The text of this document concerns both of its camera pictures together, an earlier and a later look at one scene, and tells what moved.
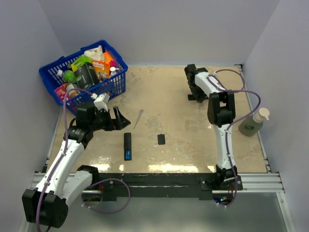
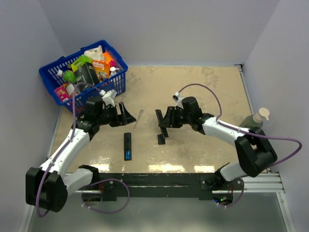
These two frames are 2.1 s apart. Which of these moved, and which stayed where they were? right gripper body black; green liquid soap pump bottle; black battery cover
Moved: right gripper body black
Stayed: black battery cover; green liquid soap pump bottle
